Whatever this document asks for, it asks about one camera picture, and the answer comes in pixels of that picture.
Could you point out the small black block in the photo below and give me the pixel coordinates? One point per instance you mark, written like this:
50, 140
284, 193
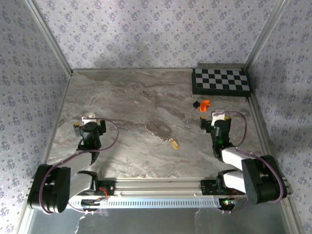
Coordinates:
196, 104

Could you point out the shiny metal sheet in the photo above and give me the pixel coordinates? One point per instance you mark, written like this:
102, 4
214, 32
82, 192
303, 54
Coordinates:
156, 221

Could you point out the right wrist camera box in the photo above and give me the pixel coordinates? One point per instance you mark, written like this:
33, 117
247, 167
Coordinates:
218, 115

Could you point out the aluminium corner post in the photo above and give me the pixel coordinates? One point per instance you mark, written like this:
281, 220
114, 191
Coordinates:
265, 34
50, 36

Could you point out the small circuit board with lights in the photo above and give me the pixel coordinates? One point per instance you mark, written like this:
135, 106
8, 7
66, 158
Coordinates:
228, 202

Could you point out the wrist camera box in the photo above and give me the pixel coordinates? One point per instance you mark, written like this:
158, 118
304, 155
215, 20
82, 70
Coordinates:
218, 115
88, 118

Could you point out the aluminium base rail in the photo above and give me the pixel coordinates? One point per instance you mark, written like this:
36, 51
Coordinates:
158, 187

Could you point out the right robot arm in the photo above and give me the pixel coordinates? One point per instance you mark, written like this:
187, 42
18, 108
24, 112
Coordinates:
258, 178

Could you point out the key with yellow tag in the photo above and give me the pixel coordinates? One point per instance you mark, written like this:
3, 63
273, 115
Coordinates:
175, 145

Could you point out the aluminium table edge rail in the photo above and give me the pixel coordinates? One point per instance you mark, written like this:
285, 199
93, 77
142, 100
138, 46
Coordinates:
134, 70
59, 104

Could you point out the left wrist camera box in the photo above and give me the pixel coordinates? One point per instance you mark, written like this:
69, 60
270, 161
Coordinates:
88, 118

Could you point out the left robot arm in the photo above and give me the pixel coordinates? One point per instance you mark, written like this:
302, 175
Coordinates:
80, 180

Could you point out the orange plastic piece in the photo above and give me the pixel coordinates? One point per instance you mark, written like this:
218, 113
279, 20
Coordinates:
204, 105

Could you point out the black grey chessboard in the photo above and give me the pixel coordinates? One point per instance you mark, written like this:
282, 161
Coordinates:
221, 80

